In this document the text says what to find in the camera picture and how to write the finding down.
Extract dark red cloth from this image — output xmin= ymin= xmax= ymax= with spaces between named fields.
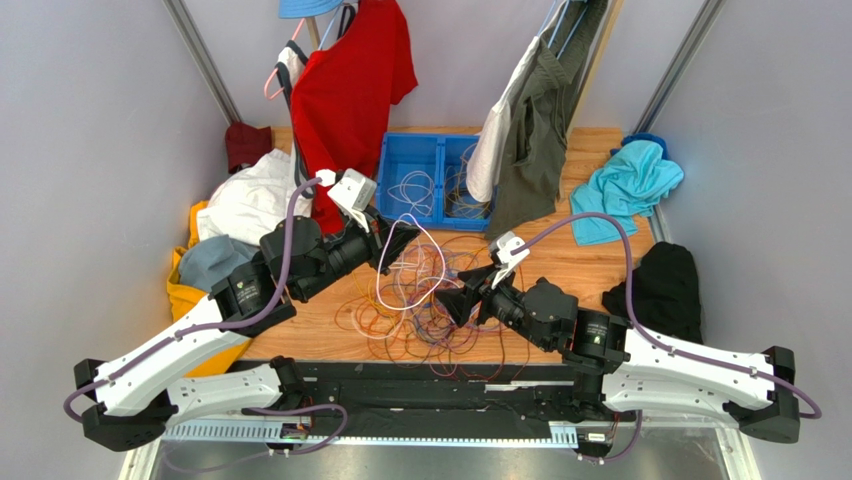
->
xmin=224 ymin=122 xmax=274 ymax=174

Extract coloured wires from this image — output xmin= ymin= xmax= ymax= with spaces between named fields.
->
xmin=332 ymin=232 xmax=532 ymax=382

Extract red t-shirt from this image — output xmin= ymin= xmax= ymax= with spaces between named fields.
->
xmin=290 ymin=0 xmax=419 ymax=236

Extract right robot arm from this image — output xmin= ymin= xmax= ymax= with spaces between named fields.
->
xmin=434 ymin=266 xmax=801 ymax=444

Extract olive green hanging garment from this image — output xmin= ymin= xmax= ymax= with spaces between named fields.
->
xmin=484 ymin=1 xmax=609 ymax=240

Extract pink hanger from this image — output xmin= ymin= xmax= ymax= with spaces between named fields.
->
xmin=263 ymin=18 xmax=308 ymax=100

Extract blue hat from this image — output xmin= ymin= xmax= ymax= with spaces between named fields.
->
xmin=278 ymin=0 xmax=343 ymax=19

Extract coiled black cable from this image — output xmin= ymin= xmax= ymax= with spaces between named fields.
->
xmin=443 ymin=189 xmax=494 ymax=221

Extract pale wire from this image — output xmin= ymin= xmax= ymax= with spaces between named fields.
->
xmin=386 ymin=167 xmax=437 ymax=218

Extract wooden pole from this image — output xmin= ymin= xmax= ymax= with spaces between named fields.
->
xmin=567 ymin=0 xmax=625 ymax=136

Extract metal corner rail right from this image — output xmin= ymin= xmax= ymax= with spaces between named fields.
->
xmin=633 ymin=0 xmax=726 ymax=133

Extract dark blue cloth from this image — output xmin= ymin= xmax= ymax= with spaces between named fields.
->
xmin=609 ymin=132 xmax=671 ymax=160

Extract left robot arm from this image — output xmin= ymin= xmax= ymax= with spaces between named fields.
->
xmin=74 ymin=207 xmax=419 ymax=452

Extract metal corner rail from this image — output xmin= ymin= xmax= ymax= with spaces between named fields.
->
xmin=633 ymin=0 xmax=726 ymax=133
xmin=163 ymin=0 xmax=243 ymax=124

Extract grey-blue cloth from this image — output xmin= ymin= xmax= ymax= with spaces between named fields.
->
xmin=177 ymin=235 xmax=259 ymax=293

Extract yellow cloth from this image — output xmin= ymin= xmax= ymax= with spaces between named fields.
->
xmin=166 ymin=201 xmax=253 ymax=378

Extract white cloth with black trim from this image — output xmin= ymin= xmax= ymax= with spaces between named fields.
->
xmin=196 ymin=41 xmax=317 ymax=246

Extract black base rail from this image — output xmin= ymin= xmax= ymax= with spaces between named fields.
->
xmin=159 ymin=361 xmax=743 ymax=449

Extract metal corner rail left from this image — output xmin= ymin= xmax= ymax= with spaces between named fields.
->
xmin=163 ymin=0 xmax=243 ymax=124

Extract blue divided plastic bin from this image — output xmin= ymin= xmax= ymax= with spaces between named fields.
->
xmin=375 ymin=132 xmax=493 ymax=233

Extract white cable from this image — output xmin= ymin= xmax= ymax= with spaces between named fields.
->
xmin=351 ymin=212 xmax=449 ymax=341

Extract turquoise cloth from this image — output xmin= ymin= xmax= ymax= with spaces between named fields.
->
xmin=570 ymin=141 xmax=684 ymax=236

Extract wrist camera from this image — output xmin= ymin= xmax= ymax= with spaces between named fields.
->
xmin=316 ymin=168 xmax=377 ymax=232
xmin=488 ymin=231 xmax=529 ymax=289

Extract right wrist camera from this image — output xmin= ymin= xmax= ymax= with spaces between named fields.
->
xmin=488 ymin=231 xmax=529 ymax=289

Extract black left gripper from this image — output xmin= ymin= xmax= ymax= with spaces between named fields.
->
xmin=297 ymin=205 xmax=421 ymax=302

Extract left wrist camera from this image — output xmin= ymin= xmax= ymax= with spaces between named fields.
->
xmin=316 ymin=168 xmax=377 ymax=232

